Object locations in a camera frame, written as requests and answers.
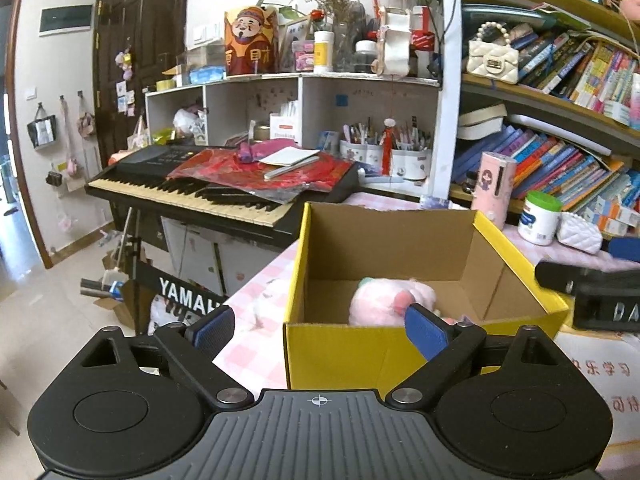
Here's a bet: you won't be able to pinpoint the row of slanted colourful books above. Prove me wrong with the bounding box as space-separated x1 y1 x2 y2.
452 125 640 221

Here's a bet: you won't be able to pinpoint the cardboard clutter on floor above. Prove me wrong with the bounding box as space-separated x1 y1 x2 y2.
80 250 138 331

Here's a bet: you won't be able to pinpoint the pink cylindrical device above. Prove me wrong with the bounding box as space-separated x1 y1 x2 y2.
472 151 517 226

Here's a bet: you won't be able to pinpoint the thick lying book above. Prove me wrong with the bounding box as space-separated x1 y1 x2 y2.
457 102 508 141

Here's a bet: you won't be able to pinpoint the wall electrical panel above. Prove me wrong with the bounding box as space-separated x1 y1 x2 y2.
39 5 93 37

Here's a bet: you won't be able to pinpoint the crumpled plastic bag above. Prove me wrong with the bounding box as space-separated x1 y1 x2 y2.
172 107 208 142

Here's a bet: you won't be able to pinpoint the white quilted handbag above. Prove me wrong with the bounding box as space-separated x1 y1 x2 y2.
467 21 521 83

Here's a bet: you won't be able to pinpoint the white jar green lid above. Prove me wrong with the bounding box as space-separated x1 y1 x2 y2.
517 191 564 247

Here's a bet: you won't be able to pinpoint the white red carton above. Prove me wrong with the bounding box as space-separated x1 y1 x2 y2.
270 112 301 147

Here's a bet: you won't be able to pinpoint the white bottle yellow label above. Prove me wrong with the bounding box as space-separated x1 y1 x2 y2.
313 31 334 73

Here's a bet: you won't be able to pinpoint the pink plush toy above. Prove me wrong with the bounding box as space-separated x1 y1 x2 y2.
348 277 438 326

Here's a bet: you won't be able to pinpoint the fortune god printed canister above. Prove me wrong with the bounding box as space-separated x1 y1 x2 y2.
222 6 278 77

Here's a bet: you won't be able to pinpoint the wooden bookshelf white frame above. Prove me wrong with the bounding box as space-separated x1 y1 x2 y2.
440 0 640 241

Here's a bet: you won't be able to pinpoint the black keyboard stand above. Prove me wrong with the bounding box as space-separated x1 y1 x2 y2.
80 240 228 336

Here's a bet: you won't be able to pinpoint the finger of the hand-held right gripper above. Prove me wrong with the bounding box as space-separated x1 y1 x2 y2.
609 237 640 263
535 260 601 295

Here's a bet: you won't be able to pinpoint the yellow cardboard box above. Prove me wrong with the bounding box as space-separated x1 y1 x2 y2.
283 201 571 391

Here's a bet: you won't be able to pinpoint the row of upright shelf books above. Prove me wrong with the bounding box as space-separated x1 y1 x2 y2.
517 30 640 128

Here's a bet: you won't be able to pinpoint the red hanging doll ornament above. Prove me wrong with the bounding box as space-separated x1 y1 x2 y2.
382 117 398 177

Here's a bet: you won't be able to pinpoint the white notebook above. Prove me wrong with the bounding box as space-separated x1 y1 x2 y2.
260 147 321 167

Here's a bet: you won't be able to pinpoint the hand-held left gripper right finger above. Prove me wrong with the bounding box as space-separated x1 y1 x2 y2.
385 302 576 412

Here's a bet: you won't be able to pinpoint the blue orange carton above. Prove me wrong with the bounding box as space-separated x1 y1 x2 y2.
597 200 640 226
600 220 640 240

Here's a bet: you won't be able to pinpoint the white wall switches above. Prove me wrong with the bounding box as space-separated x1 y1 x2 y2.
194 22 222 44

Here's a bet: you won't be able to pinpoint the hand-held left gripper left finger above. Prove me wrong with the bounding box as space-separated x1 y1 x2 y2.
65 305 255 412

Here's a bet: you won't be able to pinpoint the white quilted pouch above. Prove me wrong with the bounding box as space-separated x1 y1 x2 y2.
556 211 603 254

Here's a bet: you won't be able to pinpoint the white paper bag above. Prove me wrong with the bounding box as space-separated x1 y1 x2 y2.
377 5 415 78

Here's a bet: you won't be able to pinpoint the white cubby shelf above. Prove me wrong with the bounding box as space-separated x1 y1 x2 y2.
145 72 443 198

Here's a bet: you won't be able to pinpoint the black white hanging bag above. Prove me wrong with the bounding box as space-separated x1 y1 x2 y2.
27 102 58 151

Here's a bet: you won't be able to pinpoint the black electronic keyboard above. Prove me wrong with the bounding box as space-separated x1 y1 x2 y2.
85 145 361 250

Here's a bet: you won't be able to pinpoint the white pen cup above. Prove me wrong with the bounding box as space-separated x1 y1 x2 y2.
390 147 432 181
340 140 384 167

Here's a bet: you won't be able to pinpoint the dried flower bouquet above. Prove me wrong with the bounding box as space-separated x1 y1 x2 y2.
287 0 363 72

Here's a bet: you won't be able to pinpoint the dark wooden door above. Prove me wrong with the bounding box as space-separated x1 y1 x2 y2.
92 0 193 156

